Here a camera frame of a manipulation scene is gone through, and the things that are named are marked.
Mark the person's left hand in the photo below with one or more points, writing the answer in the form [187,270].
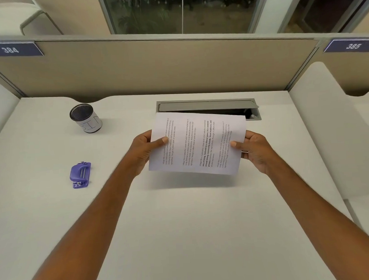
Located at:
[139,152]

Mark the person's right hand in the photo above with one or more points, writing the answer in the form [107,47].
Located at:
[258,153]

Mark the person's left thumb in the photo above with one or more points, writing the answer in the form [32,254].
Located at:
[159,142]

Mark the person's right thumb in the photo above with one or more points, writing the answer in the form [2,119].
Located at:
[237,144]

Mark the white printed paper sheet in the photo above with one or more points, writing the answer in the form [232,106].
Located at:
[197,144]

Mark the person's right forearm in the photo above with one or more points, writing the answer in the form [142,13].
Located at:
[322,218]

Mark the person's left forearm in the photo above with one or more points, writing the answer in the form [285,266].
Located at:
[81,234]

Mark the white cylindrical pen holder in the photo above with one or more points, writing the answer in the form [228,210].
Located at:
[86,118]

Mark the beige cubicle partition panel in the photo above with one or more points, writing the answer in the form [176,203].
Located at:
[157,66]

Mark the purple hole punch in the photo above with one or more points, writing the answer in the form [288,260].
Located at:
[80,175]

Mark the glass window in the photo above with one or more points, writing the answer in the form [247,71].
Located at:
[182,11]

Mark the blue desk number label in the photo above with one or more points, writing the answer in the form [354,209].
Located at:
[351,45]
[12,49]

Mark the white chair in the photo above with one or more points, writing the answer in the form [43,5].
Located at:
[14,17]

